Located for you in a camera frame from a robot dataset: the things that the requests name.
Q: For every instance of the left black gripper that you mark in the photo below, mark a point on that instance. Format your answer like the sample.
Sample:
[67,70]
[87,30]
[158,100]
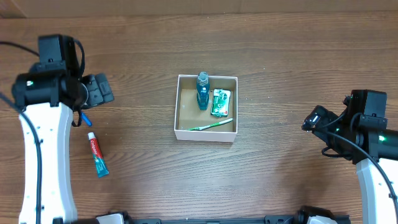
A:
[101,88]

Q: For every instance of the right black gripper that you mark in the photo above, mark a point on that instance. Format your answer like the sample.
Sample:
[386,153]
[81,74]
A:
[315,119]

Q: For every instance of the blue disposable razor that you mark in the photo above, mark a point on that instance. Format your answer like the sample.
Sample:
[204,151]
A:
[86,119]

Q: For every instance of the red teal toothpaste tube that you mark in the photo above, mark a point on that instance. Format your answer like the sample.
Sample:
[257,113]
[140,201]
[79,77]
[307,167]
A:
[100,164]

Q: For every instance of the teal mouthwash bottle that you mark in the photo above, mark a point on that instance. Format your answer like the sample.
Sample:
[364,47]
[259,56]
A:
[203,88]

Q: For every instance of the green white toothbrush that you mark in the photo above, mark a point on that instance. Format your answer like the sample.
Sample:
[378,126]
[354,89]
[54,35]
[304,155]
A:
[200,128]

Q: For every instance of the green white soap packet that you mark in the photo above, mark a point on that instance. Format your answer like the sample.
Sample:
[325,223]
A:
[220,105]

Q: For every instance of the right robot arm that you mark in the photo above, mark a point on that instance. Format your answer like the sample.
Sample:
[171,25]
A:
[360,135]

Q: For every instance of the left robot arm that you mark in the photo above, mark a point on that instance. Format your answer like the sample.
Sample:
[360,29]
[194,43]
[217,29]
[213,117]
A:
[46,98]

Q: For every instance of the white cardboard box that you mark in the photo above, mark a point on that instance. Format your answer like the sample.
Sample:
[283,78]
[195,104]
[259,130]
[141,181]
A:
[188,115]

